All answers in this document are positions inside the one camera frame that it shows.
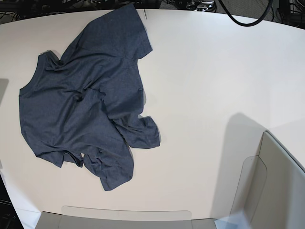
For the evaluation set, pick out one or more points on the dark blue t-shirt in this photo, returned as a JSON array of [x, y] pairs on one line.
[[85, 107]]

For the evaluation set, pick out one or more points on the grey bin right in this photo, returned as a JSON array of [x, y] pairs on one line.
[[271, 190]]

